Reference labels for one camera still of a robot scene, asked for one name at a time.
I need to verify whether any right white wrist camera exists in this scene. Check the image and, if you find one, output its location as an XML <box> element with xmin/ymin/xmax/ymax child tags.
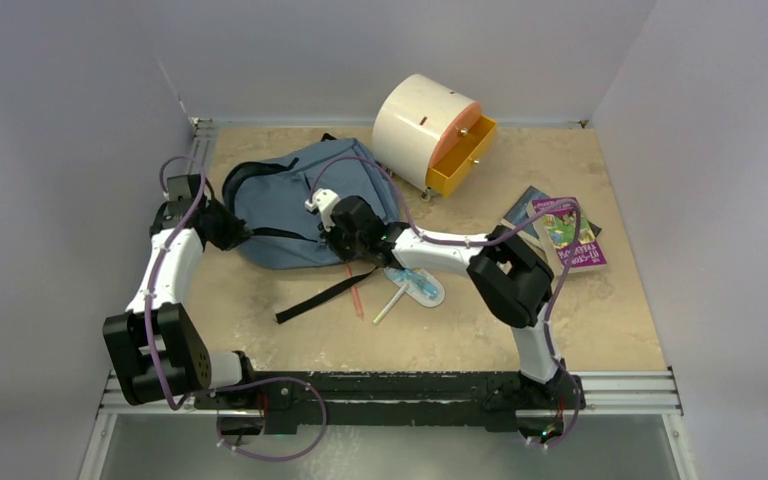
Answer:
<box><xmin>304</xmin><ymin>188</ymin><xmax>340</xmax><ymax>215</ymax></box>

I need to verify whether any aluminium frame rail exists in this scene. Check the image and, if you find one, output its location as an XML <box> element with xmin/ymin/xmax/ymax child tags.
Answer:
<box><xmin>98</xmin><ymin>370</ymin><xmax>684</xmax><ymax>415</ymax></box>

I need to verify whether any dark blue book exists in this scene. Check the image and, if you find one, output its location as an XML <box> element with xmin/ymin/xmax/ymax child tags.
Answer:
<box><xmin>502</xmin><ymin>185</ymin><xmax>602</xmax><ymax>251</ymax></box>

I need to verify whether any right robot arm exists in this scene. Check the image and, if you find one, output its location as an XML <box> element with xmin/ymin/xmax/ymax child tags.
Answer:
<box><xmin>305</xmin><ymin>189</ymin><xmax>584</xmax><ymax>407</ymax></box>

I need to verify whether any blue backpack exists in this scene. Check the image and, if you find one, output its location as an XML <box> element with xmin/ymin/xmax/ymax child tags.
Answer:
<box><xmin>221</xmin><ymin>134</ymin><xmax>400</xmax><ymax>270</ymax></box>

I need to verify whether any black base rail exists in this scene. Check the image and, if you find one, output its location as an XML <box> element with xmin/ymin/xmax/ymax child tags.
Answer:
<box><xmin>194</xmin><ymin>371</ymin><xmax>586</xmax><ymax>437</ymax></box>

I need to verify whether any purple children's book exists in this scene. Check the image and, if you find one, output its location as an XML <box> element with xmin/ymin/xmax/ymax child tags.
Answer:
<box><xmin>528</xmin><ymin>197</ymin><xmax>608</xmax><ymax>276</ymax></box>

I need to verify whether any blister pack with blue items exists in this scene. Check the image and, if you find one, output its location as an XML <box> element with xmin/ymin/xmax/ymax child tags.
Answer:
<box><xmin>384</xmin><ymin>268</ymin><xmax>445</xmax><ymax>308</ymax></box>

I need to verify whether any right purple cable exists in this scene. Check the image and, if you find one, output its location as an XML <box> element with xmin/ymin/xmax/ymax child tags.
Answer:
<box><xmin>307</xmin><ymin>156</ymin><xmax>584</xmax><ymax>452</ymax></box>

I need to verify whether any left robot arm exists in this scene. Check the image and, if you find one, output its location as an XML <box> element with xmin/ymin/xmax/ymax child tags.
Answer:
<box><xmin>102</xmin><ymin>174</ymin><xmax>258</xmax><ymax>409</ymax></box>

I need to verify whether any cream round drawer cabinet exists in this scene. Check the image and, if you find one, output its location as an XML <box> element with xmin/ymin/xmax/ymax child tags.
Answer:
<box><xmin>371</xmin><ymin>74</ymin><xmax>483</xmax><ymax>190</ymax></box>

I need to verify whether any white marker pen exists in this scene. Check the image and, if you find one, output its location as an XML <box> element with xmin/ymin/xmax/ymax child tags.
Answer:
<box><xmin>373</xmin><ymin>285</ymin><xmax>408</xmax><ymax>325</ymax></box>

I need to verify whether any yellow open drawer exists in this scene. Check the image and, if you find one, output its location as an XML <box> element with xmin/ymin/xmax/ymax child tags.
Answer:
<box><xmin>425</xmin><ymin>116</ymin><xmax>497</xmax><ymax>197</ymax></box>

